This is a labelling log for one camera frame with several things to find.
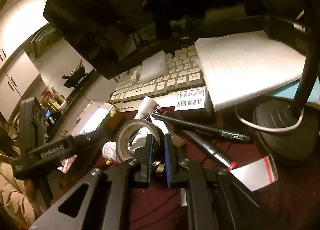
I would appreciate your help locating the white kitchen cabinets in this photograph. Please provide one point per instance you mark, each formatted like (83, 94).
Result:
(20, 19)

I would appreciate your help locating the white foam block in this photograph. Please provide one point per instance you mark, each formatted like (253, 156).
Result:
(153, 67)

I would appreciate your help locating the gold-edged cardboard box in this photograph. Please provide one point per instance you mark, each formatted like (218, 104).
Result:
(92, 114)

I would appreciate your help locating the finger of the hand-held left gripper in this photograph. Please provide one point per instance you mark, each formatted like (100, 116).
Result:
(95, 136)

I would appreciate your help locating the white tube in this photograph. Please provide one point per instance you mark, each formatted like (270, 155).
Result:
(138, 140)

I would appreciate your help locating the white keyboard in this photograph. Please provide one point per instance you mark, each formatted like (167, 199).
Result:
(140, 93)

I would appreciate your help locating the small labelled white bottle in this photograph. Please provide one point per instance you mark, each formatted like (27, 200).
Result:
(108, 151)

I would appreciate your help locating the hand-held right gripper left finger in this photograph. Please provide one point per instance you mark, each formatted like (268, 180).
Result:
(148, 162)

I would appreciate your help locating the black printed pen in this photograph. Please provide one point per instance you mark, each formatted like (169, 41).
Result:
(200, 126)

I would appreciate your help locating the clear red-strip plastic bag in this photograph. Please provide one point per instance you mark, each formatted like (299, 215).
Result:
(252, 172)

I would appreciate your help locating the small brass object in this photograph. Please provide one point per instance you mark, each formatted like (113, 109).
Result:
(159, 168)

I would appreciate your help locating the grey tape roll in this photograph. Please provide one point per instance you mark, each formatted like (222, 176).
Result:
(122, 142)

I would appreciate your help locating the black desk lamp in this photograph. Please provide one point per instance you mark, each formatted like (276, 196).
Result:
(275, 119)

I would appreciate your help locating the white lined notebook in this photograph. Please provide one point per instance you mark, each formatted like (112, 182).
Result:
(250, 64)

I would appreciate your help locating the crumpled white paper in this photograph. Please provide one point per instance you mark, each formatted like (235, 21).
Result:
(135, 74)

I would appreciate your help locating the cluster of condiment jars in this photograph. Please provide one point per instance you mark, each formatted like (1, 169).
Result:
(53, 99)

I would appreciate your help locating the black red-tipped marker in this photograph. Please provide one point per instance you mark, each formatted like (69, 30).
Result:
(215, 152)

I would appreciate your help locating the dark device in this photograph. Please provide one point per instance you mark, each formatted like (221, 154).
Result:
(282, 31)

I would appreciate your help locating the beige jacket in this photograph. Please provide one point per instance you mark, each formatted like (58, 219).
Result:
(12, 190)

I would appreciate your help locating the grey barcode box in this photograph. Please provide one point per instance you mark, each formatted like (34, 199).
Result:
(190, 99)

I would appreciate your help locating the white dropper bottle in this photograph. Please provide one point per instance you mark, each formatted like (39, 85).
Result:
(146, 106)

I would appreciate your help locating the blue book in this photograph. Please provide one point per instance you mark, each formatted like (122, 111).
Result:
(282, 91)

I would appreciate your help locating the black wok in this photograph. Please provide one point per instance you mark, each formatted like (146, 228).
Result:
(75, 77)

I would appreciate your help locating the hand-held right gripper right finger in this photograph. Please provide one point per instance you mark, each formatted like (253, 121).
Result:
(170, 167)

